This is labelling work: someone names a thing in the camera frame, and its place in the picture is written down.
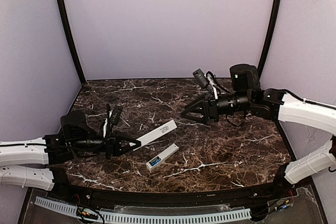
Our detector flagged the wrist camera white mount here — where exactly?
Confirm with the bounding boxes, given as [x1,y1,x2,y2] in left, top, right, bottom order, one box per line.
[193,69,219,100]
[102,103,123,138]

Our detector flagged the white remote control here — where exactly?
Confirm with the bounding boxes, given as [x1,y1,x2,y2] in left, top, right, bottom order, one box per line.
[146,143,180,171]

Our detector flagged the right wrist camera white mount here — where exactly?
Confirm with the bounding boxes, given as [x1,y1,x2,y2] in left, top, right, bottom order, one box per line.
[193,69,219,100]

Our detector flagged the white cable duct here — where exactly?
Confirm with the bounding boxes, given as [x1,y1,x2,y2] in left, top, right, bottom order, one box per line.
[99,207,251,222]
[34,196,77,217]

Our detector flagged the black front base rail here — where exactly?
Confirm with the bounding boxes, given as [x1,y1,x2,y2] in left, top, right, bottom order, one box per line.
[31,175,316,210]

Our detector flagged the black left frame post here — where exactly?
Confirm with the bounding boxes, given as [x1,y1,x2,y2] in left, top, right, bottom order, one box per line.
[56,0,86,86]

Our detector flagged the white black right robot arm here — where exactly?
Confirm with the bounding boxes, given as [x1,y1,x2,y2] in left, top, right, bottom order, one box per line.
[180,64,335,186]

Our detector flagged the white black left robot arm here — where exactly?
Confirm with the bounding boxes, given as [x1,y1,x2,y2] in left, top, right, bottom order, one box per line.
[1,107,142,191]

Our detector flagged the centre white cable duct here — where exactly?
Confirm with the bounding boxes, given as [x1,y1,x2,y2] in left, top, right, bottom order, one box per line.
[99,207,251,222]

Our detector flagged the black frame post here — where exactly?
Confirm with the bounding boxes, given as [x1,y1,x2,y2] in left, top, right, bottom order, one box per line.
[56,0,86,86]
[257,0,281,79]

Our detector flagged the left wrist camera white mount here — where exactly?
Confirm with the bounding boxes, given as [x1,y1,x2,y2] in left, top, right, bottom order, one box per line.
[102,103,123,138]

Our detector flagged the black right frame post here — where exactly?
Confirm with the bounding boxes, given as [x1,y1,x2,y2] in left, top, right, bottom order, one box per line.
[257,0,281,79]

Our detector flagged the left white cable duct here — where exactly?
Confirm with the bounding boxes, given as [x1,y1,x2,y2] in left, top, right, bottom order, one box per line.
[34,196,77,217]

